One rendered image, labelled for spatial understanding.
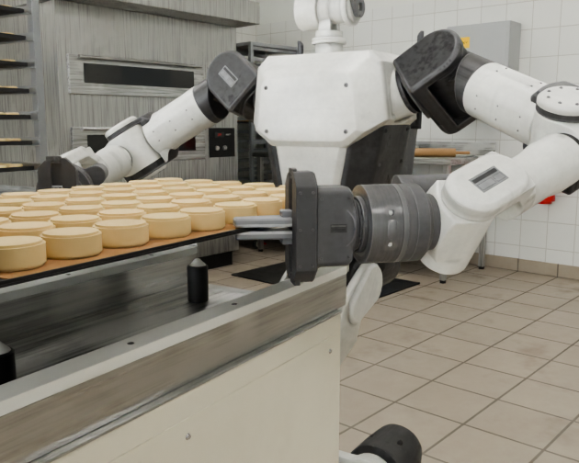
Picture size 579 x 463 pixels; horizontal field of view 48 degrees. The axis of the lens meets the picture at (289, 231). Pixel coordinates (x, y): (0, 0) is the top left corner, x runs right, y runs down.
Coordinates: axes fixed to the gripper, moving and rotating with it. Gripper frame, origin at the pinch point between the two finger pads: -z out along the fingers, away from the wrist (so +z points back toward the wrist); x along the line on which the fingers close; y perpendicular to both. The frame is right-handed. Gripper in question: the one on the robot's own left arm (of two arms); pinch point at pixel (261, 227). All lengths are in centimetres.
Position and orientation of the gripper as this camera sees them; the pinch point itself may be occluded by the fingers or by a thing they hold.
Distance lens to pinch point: 70.4
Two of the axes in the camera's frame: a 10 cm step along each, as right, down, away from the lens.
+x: 0.0, -9.9, -1.6
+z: 9.8, -0.3, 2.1
